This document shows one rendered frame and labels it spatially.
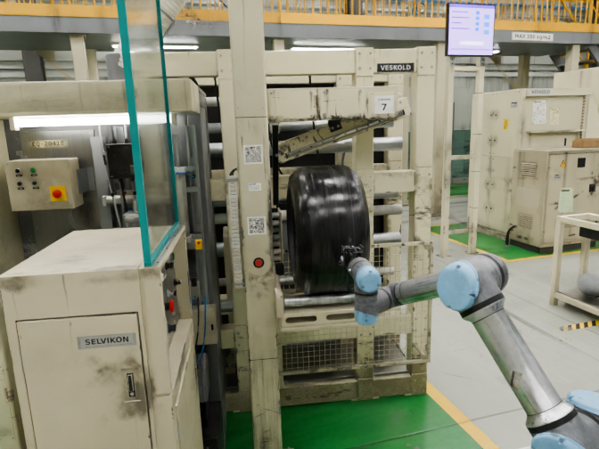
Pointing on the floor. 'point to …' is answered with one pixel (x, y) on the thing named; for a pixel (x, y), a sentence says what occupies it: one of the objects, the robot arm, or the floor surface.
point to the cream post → (261, 319)
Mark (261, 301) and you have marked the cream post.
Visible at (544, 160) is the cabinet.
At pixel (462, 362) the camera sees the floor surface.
